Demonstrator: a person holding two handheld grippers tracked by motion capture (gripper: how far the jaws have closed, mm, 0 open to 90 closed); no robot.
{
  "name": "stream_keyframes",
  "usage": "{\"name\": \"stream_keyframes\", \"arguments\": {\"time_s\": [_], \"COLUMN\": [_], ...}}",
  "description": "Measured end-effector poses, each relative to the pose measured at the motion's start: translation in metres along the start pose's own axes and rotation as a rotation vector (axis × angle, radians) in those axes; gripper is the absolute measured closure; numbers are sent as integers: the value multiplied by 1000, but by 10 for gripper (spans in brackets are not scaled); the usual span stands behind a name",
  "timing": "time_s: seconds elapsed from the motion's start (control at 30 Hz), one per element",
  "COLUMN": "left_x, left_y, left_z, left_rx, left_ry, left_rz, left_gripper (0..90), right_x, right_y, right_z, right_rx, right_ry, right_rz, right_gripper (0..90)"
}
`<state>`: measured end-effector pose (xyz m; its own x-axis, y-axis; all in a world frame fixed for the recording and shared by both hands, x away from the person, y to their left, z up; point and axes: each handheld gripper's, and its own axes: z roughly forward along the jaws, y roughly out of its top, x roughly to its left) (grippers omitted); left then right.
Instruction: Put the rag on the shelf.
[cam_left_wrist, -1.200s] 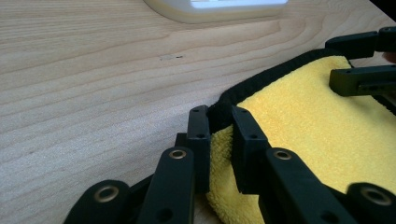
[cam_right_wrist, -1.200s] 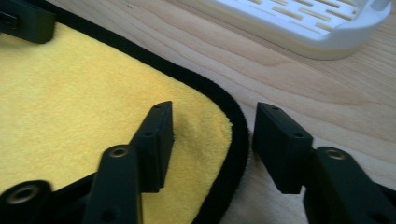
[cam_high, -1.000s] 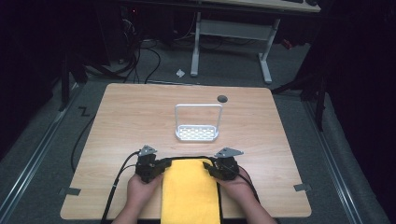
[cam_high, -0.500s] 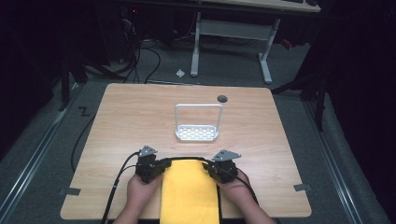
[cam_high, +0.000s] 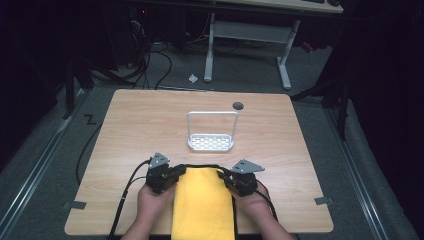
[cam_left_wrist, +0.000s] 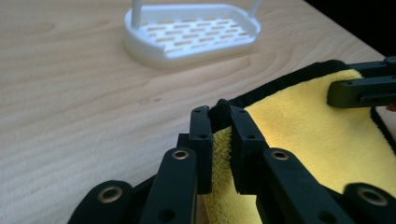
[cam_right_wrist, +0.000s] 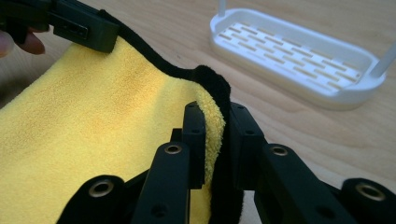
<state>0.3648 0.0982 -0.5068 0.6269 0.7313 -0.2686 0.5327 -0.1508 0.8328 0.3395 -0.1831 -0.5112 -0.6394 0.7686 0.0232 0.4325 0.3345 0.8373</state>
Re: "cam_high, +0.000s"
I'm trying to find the grey tape strip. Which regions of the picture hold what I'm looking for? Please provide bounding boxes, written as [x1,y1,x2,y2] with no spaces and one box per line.
[63,200,88,211]
[313,196,335,206]

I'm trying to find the white-legged desk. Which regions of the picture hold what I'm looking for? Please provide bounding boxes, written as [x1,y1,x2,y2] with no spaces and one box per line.
[202,0,345,91]

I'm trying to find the white wire rack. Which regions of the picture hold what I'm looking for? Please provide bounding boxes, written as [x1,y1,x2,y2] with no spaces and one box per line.
[186,110,240,153]

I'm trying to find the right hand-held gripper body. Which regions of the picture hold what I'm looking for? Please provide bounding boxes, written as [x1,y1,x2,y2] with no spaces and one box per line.
[229,158,266,197]

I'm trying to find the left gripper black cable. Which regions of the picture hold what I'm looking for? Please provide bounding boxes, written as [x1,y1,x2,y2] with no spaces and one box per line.
[107,158,153,240]

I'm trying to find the yellow cloth with black edge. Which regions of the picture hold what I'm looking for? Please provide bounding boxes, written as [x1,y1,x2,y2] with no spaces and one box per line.
[170,163,239,240]

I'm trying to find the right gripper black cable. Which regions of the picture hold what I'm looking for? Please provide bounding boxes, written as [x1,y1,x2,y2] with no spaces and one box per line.
[254,179,280,223]

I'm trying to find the person's right hand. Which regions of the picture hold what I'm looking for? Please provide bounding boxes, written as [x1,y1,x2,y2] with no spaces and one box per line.
[229,180,271,222]

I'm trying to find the person's left hand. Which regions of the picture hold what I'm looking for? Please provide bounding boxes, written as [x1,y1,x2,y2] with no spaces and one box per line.
[135,181,178,225]

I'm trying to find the black metal stand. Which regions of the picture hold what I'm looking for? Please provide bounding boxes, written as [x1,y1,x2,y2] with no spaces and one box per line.
[290,78,352,142]
[62,58,95,121]

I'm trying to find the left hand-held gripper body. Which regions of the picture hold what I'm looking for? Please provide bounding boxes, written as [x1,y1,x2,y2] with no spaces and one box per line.
[145,152,180,195]

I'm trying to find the black floor cable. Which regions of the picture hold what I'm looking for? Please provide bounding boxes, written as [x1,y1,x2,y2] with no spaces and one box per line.
[75,124,103,186]

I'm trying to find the bundle of black cables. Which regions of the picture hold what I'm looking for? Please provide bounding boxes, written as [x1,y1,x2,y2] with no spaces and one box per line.
[89,8,174,91]

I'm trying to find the metal floor rail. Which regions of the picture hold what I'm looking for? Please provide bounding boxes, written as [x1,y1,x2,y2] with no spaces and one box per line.
[0,87,88,234]
[323,107,390,240]

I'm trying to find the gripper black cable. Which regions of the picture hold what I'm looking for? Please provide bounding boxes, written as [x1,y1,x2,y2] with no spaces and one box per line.
[254,179,280,223]
[107,158,153,240]

